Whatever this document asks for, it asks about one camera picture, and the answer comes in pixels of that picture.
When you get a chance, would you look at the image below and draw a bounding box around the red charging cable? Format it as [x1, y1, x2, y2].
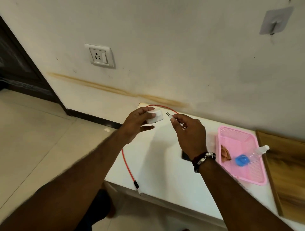
[121, 104, 179, 195]

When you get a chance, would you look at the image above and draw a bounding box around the person's dark trouser leg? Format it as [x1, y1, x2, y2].
[76, 189, 117, 231]

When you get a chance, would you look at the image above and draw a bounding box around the dark wooden door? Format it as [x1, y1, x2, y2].
[0, 15, 68, 115]

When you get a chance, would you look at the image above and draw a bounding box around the person's right forearm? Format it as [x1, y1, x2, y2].
[198, 156, 295, 231]

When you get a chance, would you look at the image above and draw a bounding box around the clear adhesive wall hook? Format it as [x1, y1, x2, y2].
[259, 6, 294, 36]

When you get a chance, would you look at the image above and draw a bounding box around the brown crumpled cloth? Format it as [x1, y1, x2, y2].
[220, 144, 233, 160]

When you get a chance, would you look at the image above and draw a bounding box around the wooden board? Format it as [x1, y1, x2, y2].
[256, 130, 305, 224]

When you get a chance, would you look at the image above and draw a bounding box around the person's right hand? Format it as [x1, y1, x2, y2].
[170, 114, 207, 160]

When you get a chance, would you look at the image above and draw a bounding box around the pink plastic basket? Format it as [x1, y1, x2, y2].
[217, 126, 267, 187]

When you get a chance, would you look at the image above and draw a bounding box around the person's left forearm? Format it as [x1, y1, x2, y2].
[0, 130, 130, 231]

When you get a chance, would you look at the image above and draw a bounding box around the white charger adapter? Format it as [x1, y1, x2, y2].
[145, 108, 164, 125]

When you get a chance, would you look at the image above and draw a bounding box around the white wall socket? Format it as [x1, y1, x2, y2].
[84, 43, 115, 69]

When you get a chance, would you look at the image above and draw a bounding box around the clear spray bottle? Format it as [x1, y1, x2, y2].
[247, 145, 270, 163]

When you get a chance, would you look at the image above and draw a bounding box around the person's left hand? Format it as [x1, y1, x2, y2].
[118, 107, 157, 145]

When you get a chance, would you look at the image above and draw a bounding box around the black beaded bracelet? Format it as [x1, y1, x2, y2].
[192, 152, 217, 174]

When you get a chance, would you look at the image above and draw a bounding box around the dark skirting strip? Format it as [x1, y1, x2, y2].
[66, 109, 123, 129]

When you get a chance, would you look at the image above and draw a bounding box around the blue plastic object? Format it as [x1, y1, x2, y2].
[235, 154, 250, 167]

